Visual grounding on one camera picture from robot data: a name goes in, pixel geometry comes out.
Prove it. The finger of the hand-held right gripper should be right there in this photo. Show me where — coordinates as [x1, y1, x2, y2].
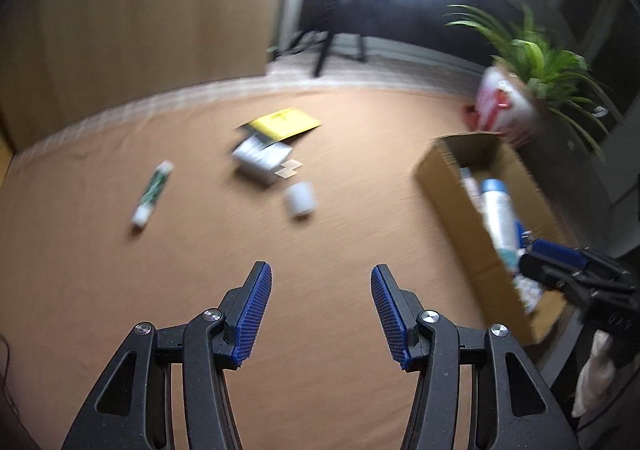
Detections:
[517, 253, 592, 292]
[530, 238, 591, 272]

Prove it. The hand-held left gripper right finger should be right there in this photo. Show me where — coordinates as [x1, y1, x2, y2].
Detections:
[370, 264, 582, 450]

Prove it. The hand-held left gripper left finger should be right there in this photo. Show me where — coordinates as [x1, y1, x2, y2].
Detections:
[61, 260, 274, 450]

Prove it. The white patterned tissue packet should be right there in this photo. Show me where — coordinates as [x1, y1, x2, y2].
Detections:
[512, 275, 547, 314]

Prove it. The white blue spray bottle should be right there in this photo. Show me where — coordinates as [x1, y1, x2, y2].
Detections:
[479, 179, 521, 252]

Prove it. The cardboard box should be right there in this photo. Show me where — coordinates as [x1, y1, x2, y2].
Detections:
[412, 131, 569, 345]

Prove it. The person's right hand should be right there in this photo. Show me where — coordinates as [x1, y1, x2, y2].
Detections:
[571, 329, 617, 419]

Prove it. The brown tablecloth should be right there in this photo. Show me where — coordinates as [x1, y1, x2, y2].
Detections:
[0, 83, 572, 450]

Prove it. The white round jar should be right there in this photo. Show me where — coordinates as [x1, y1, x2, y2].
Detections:
[283, 181, 317, 220]

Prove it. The small white box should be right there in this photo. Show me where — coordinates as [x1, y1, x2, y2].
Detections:
[231, 135, 294, 187]

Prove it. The green and white tube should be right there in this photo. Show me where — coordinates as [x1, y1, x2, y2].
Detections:
[130, 160, 175, 229]

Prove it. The potted green plant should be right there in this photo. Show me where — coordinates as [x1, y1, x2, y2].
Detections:
[445, 4, 626, 162]

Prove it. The yellow packet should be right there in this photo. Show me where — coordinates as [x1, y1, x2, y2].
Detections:
[237, 108, 323, 144]

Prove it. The black tripod stand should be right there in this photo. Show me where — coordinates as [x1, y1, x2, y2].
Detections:
[290, 0, 371, 78]

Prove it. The light wooden cabinet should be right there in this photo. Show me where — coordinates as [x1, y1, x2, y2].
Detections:
[0, 0, 302, 152]

